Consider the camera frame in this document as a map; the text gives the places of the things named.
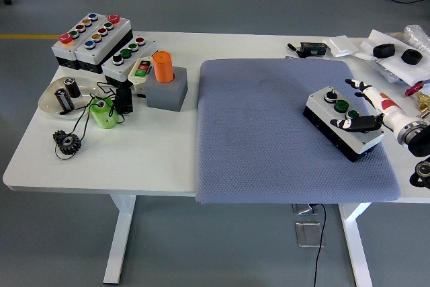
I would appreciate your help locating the black metal gear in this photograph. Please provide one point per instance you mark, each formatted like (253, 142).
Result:
(69, 142)

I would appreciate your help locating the four-button white control box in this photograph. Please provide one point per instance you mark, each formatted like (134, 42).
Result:
(322, 105)
(112, 70)

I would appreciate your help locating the grey block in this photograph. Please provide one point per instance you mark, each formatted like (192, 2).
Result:
(166, 95)

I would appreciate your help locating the orange cylinder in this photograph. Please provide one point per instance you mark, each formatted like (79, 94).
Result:
(163, 68)

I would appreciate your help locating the clear plastic bag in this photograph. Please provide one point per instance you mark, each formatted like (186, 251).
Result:
(386, 70)

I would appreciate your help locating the white paper sheet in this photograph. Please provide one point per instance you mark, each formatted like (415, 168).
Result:
(403, 72)

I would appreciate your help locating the dark cylindrical capacitor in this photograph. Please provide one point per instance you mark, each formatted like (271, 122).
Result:
(72, 88)
(64, 99)

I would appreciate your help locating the green cylinder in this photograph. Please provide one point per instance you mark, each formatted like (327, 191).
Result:
(104, 115)

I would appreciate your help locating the five-button box with mushroom button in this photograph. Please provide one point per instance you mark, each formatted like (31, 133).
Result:
(62, 52)
(111, 36)

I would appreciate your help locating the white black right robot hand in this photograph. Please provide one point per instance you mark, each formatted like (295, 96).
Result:
(386, 105)

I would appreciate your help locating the brass valve body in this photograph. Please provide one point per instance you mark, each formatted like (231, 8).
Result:
(424, 103)

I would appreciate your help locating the clear bubble wrap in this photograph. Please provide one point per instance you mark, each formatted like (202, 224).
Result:
(416, 35)

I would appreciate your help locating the metal floor outlet plate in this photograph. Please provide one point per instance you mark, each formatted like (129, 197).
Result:
(307, 235)

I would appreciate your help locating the clear shallow dish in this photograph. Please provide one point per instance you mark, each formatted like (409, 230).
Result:
(50, 102)

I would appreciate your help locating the small black adapter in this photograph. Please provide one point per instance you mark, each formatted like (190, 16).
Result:
(125, 100)

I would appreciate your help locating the grey-blue textured mat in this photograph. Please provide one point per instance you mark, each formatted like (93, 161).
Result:
(262, 132)

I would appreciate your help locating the black module with green terminal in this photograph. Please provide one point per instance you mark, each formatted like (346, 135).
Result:
(312, 49)

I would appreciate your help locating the white table leg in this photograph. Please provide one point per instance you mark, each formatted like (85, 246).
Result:
(356, 243)
(119, 240)

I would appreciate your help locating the cream red-green switch box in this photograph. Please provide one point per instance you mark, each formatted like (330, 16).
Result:
(141, 68)

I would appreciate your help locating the black pen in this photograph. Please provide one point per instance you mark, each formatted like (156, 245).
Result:
(294, 48)

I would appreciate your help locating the metal floor socket box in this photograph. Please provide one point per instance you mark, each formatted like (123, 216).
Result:
(304, 209)

